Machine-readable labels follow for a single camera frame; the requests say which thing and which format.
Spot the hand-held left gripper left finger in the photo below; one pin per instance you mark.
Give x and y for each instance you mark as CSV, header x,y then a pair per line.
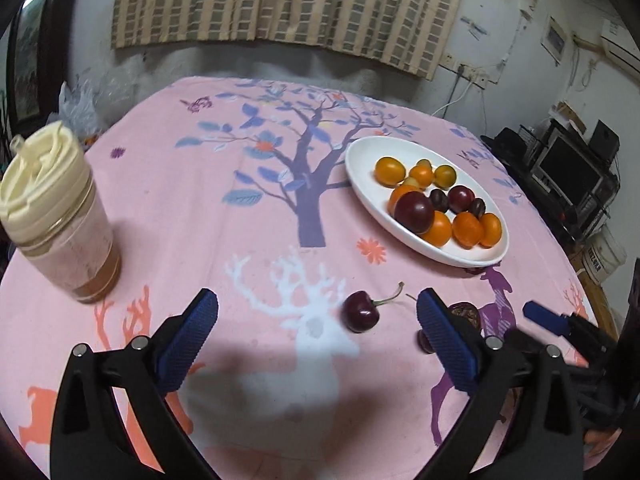
x,y
187,340

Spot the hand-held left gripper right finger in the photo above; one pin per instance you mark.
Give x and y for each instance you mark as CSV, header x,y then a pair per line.
x,y
447,340

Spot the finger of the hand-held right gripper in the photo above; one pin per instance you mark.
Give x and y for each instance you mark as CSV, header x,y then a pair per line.
x,y
545,317
522,340

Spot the dark brown water chestnut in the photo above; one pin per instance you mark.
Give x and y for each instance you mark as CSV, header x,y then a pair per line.
x,y
465,312

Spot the large orange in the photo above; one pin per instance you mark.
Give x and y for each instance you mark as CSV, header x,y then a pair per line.
x,y
436,230

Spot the large dark purple plum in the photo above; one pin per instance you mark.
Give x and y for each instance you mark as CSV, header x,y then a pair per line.
x,y
414,211

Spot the white oval plate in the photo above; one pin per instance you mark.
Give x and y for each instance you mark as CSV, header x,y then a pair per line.
x,y
380,225

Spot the white plastic bucket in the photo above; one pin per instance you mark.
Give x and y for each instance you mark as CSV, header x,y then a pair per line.
x,y
602,255

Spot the black metal rack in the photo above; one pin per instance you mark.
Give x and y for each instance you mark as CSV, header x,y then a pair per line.
x,y
580,215

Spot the pink deer print tablecloth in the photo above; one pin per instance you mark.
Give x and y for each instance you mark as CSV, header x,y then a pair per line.
x,y
250,240

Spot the computer monitor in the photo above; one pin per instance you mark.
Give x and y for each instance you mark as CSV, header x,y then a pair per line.
x,y
567,167

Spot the clear cup with cream lid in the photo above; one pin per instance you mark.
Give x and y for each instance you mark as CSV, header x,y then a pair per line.
x,y
60,230

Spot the black hat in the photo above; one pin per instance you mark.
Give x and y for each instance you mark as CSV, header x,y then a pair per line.
x,y
502,141

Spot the black speaker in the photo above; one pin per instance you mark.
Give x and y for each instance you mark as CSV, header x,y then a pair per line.
x,y
604,140

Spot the cardboard box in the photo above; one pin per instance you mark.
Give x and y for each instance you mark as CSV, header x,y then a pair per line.
x,y
567,117

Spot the clear plastic bag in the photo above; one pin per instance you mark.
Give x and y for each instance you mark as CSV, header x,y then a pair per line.
x,y
90,100

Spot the white air conditioner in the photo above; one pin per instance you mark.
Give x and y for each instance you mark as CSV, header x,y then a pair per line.
x,y
622,45

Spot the dark framed picture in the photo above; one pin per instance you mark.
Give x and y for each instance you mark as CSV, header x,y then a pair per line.
x,y
35,60

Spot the beige striped curtain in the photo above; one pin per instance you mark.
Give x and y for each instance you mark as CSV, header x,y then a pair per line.
x,y
280,0

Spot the white wall socket strip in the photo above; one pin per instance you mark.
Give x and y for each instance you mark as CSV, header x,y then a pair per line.
x,y
474,76

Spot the white wall socket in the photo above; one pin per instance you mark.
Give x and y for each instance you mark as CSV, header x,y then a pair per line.
x,y
448,60

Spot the white wall panel box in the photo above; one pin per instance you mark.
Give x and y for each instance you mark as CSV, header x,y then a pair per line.
x,y
555,40

